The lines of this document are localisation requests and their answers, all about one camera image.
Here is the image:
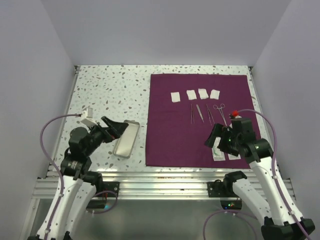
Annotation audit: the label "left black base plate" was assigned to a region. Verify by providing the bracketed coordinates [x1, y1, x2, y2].
[93, 181, 120, 200]

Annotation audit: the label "purple cable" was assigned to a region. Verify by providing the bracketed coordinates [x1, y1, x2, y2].
[40, 113, 83, 240]
[202, 108, 311, 240]

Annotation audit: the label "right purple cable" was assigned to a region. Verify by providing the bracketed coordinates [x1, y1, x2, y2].
[202, 108, 311, 240]

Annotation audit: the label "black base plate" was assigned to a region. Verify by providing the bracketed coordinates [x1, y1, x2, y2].
[93, 181, 120, 200]
[206, 179, 240, 199]

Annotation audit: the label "steel hemostat scissors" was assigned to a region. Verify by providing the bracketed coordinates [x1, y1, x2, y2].
[213, 103, 227, 126]

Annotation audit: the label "broad steel forceps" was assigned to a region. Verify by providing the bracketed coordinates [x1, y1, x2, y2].
[196, 104, 204, 123]

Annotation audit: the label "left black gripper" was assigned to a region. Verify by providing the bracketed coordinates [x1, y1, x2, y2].
[83, 115, 128, 157]

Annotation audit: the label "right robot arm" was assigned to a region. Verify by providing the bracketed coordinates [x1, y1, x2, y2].
[205, 118, 315, 240]

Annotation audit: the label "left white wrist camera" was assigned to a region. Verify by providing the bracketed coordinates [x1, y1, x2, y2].
[80, 107, 97, 128]

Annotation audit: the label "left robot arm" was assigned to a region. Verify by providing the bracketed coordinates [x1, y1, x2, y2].
[28, 112, 129, 240]

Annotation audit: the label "metal instrument tray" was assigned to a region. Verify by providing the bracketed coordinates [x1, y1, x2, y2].
[112, 120, 140, 159]

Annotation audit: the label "suture packet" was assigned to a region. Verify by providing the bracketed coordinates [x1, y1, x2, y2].
[212, 137, 225, 162]
[227, 154, 241, 161]

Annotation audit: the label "left suture packet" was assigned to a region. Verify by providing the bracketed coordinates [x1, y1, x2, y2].
[212, 137, 225, 162]

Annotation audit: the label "purple surgical cloth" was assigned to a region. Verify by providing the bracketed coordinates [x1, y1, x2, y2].
[145, 73, 261, 169]

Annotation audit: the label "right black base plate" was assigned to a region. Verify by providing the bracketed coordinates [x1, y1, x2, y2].
[206, 179, 240, 199]

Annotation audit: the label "pointed steel tweezers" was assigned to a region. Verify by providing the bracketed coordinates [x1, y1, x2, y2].
[206, 104, 212, 126]

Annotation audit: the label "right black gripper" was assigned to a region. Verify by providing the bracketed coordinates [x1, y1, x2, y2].
[204, 122, 241, 157]

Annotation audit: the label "thin steel tweezers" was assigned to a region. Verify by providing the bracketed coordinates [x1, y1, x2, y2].
[190, 103, 195, 124]

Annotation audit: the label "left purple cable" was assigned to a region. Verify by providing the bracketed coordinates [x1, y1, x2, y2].
[40, 113, 83, 240]

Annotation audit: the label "right suture packet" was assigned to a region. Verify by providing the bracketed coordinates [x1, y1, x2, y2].
[227, 154, 241, 161]

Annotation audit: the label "white gauze pad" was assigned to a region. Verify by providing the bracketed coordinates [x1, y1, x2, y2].
[186, 90, 197, 101]
[198, 88, 209, 100]
[209, 89, 220, 100]
[170, 92, 181, 103]

